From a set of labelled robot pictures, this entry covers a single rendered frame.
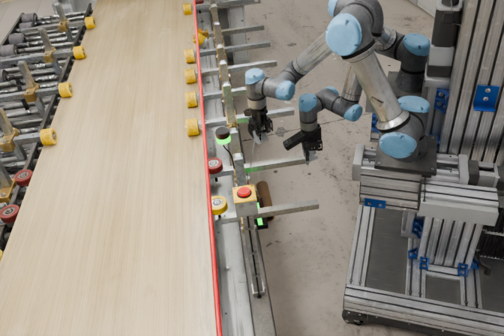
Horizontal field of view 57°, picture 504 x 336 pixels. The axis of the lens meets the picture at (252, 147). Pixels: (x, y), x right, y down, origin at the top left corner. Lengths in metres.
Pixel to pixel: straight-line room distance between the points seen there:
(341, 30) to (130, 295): 1.11
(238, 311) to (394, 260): 1.00
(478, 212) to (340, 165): 1.69
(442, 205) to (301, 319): 1.09
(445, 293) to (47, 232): 1.82
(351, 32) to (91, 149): 1.40
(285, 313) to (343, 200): 0.90
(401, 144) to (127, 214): 1.09
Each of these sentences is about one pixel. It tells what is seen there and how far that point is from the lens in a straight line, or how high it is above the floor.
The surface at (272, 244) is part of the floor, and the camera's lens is 2.91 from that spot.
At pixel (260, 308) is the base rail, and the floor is 0.70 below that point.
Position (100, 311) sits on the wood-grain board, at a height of 0.90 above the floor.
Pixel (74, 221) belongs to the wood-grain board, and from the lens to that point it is 2.04.
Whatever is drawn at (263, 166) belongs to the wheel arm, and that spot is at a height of 0.86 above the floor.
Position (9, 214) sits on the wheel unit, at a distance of 2.21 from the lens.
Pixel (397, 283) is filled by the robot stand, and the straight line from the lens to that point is 2.51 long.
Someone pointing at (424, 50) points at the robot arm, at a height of 1.24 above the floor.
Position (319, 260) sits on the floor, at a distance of 2.82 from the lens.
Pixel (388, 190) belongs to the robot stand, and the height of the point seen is 0.88.
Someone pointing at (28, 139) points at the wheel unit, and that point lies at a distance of 2.53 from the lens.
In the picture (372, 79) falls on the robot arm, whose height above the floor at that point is 1.43.
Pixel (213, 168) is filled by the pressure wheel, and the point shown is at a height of 0.91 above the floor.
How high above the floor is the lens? 2.24
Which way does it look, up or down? 38 degrees down
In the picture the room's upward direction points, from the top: 7 degrees counter-clockwise
